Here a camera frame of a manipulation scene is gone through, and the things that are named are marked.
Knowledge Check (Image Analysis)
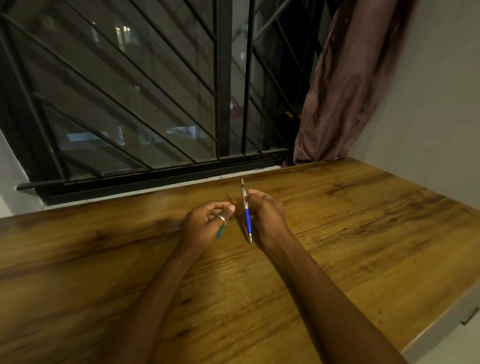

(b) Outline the metal drawer handle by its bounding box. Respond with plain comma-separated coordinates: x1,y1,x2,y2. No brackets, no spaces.
460,307,480,326

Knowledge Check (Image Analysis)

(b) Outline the person's left forearm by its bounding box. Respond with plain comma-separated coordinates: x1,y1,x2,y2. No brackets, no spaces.
95,240,218,364

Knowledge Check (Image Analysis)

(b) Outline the black metal window grille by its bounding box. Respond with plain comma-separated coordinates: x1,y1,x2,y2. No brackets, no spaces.
0,0,331,199

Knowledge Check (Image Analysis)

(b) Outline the blue and clear pen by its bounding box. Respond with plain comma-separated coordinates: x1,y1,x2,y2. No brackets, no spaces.
241,178,253,244

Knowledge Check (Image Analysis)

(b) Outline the person's left hand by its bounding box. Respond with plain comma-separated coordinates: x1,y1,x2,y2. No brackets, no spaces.
181,201,236,253

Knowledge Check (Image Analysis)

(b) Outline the person's right forearm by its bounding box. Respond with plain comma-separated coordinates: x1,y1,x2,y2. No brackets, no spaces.
259,234,409,364

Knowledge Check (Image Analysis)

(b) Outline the mauve curtain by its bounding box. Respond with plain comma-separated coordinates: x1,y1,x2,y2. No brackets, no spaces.
292,0,419,166

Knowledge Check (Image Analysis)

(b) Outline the person's right hand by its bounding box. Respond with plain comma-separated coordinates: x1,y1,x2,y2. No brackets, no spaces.
247,189,290,251

